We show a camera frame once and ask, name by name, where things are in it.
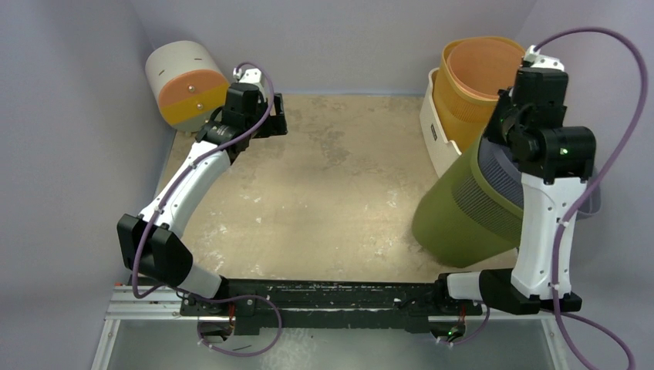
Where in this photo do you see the aluminium frame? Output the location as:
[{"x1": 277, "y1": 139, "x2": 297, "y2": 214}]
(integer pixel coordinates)
[{"x1": 93, "y1": 286, "x2": 568, "y2": 369}]

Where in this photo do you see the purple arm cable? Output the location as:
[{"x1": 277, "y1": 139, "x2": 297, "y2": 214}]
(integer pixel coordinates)
[
  {"x1": 437, "y1": 26, "x2": 650, "y2": 370},
  {"x1": 131, "y1": 62, "x2": 282, "y2": 358}
]

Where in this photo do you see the orange plastic bucket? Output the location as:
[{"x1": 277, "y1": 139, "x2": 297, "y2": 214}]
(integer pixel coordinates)
[{"x1": 443, "y1": 36, "x2": 525, "y2": 100}]

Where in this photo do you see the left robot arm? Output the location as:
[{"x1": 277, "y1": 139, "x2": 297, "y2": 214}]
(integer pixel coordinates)
[{"x1": 117, "y1": 82, "x2": 288, "y2": 315}]

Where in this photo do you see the grey slatted waste bin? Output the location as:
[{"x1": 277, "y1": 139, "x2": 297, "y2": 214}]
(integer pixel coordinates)
[{"x1": 477, "y1": 137, "x2": 602, "y2": 220}]

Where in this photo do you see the cream drawer cabinet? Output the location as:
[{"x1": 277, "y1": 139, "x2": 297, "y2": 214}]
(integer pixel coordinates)
[{"x1": 145, "y1": 41, "x2": 229, "y2": 133}]

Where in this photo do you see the yellow slatted waste bin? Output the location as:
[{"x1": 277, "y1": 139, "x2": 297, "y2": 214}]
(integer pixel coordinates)
[{"x1": 433, "y1": 43, "x2": 500, "y2": 152}]

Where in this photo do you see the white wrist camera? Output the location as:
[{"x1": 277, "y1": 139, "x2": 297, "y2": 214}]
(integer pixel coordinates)
[
  {"x1": 521, "y1": 45, "x2": 565, "y2": 71},
  {"x1": 232, "y1": 67, "x2": 267, "y2": 96}
]

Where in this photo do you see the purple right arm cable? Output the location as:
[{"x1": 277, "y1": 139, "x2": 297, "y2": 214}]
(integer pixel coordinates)
[{"x1": 437, "y1": 26, "x2": 650, "y2": 370}]

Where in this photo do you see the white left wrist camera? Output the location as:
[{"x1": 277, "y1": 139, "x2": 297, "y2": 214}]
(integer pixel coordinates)
[{"x1": 232, "y1": 67, "x2": 267, "y2": 96}]

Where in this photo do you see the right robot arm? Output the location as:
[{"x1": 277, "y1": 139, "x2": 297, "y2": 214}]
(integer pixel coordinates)
[{"x1": 433, "y1": 66, "x2": 596, "y2": 315}]

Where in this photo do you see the white perforated plastic basket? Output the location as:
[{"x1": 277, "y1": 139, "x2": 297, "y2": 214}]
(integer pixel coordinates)
[{"x1": 419, "y1": 67, "x2": 462, "y2": 177}]

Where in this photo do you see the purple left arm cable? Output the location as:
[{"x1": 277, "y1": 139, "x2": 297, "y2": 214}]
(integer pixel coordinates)
[{"x1": 131, "y1": 62, "x2": 282, "y2": 358}]

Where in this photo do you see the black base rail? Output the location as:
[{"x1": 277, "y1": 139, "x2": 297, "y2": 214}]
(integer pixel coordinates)
[{"x1": 180, "y1": 278, "x2": 482, "y2": 335}]

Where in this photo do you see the green slatted waste bin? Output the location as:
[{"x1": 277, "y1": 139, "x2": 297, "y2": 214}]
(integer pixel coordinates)
[{"x1": 411, "y1": 137, "x2": 523, "y2": 268}]

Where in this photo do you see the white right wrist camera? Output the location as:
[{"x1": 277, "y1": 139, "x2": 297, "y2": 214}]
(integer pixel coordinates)
[{"x1": 521, "y1": 45, "x2": 565, "y2": 71}]

